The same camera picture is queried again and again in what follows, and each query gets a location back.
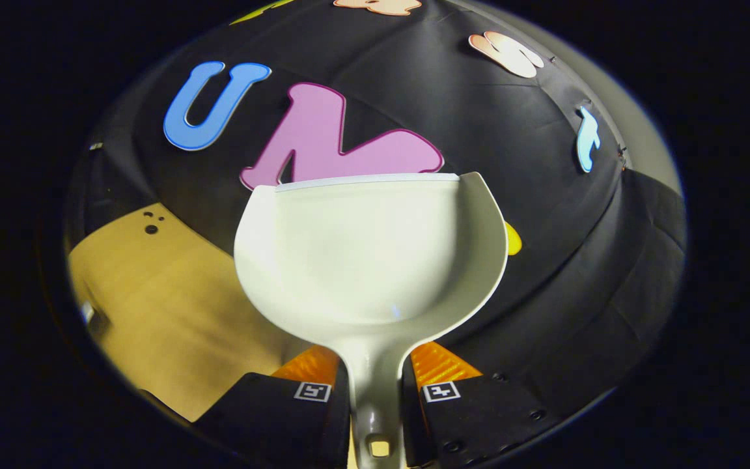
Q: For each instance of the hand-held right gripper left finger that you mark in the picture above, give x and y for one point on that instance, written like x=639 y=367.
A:
x=277 y=417

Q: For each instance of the white dustpan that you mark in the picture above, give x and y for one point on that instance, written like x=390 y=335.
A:
x=368 y=260

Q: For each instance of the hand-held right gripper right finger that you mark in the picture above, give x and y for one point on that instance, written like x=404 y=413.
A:
x=479 y=417

